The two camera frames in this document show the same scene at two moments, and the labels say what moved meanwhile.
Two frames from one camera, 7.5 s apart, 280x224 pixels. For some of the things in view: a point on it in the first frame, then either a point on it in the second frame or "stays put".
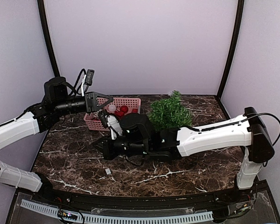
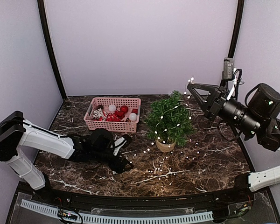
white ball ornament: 112,108 stays put
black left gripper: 90,99 to 119,169
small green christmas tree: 170,113 stays put
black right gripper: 108,152 to 214,90
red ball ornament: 124,108 stays put
